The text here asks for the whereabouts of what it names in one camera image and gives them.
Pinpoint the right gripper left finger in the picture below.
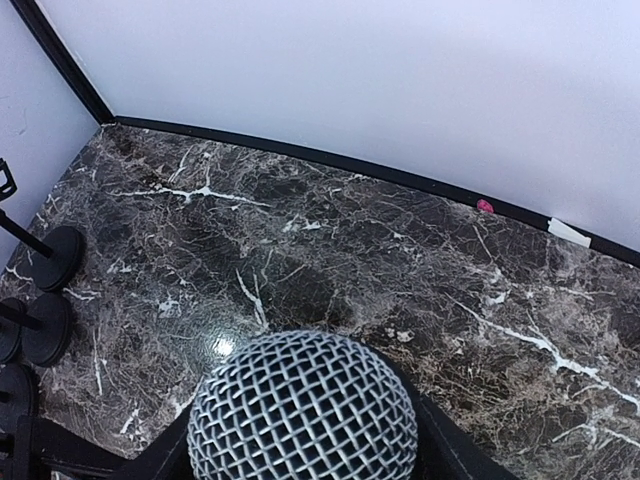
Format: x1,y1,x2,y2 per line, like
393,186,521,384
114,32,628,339
14,409,193,479

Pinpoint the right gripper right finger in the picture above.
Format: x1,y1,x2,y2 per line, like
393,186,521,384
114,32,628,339
420,397,517,480

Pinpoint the black stand of pink microphone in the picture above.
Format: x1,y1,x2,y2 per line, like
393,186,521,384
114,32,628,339
1,363,39,454

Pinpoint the black stand of orange microphone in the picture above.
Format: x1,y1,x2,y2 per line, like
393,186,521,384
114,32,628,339
5,293,74,368

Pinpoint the silver glitter microphone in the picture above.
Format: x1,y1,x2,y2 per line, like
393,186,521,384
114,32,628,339
187,330,418,479

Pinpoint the black stand of blue microphone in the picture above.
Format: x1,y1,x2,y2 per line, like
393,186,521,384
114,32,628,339
0,157,86,294

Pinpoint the black stand of purple microphone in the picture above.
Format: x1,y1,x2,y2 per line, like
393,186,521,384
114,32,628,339
0,298,26,364

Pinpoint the small pink scrap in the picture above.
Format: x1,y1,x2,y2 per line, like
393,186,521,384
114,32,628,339
476,199,495,213

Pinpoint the white tape scrap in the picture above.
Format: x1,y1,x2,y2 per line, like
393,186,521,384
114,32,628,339
547,218,592,248

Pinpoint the left black frame post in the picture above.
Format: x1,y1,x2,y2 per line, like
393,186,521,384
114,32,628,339
10,0,115,125

